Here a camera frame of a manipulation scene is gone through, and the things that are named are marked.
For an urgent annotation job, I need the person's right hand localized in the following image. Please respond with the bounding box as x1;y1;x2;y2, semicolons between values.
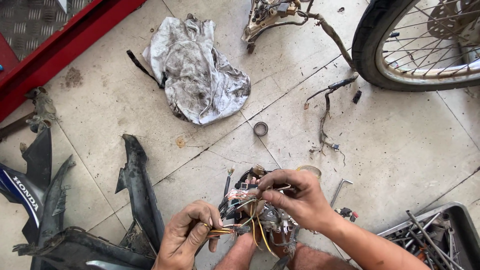
257;169;335;234

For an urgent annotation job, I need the beige instrument cluster housing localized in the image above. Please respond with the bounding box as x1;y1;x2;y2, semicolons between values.
241;0;313;54

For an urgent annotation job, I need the blue and black fairing panel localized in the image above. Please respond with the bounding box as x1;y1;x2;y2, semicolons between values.
0;127;77;246

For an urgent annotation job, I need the spoked motorcycle wheel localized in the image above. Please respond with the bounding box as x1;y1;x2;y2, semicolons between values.
351;0;480;93

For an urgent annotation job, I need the grey tray of tools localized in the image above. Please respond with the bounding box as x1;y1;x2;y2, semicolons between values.
376;201;480;270

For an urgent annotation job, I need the clear tape roll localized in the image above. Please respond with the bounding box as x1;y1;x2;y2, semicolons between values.
295;165;323;179

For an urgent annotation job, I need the person's left hand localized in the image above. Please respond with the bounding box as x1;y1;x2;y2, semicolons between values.
153;200;224;270

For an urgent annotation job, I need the dirty white cloth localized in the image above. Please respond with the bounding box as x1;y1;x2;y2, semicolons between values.
142;14;252;126

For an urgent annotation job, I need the narrow black fairing panel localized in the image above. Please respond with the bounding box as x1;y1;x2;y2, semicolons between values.
115;134;166;253

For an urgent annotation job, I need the red and black connector plug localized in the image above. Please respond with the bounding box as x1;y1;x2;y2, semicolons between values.
334;207;360;223

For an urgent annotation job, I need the person's left leg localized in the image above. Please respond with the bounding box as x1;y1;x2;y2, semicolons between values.
213;232;261;270

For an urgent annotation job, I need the person's leg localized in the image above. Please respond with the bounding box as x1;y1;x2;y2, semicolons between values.
213;232;261;270
294;243;359;270

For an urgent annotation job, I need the red steel lift ramp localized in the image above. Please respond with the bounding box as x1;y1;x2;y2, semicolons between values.
0;0;148;123

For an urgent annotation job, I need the person's right leg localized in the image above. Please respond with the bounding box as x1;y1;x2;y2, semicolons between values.
294;243;359;270

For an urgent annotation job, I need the bent metal hex key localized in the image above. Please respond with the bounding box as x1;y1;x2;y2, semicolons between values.
329;179;354;209

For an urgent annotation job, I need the rusty metal bar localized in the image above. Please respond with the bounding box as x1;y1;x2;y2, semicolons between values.
0;112;37;140

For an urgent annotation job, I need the grimy metal bracket part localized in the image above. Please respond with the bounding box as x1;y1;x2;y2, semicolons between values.
24;86;57;134

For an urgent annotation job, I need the broad black plastic cover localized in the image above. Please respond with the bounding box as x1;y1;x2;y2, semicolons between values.
12;226;157;270

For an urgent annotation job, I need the black strap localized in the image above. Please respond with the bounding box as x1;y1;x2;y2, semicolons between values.
126;49;168;90

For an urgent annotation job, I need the multicoloured wiring harness with connectors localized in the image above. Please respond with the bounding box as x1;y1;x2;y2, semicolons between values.
195;164;301;270

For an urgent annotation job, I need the dusty taped wire loom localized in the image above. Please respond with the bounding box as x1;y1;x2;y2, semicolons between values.
300;10;360;155

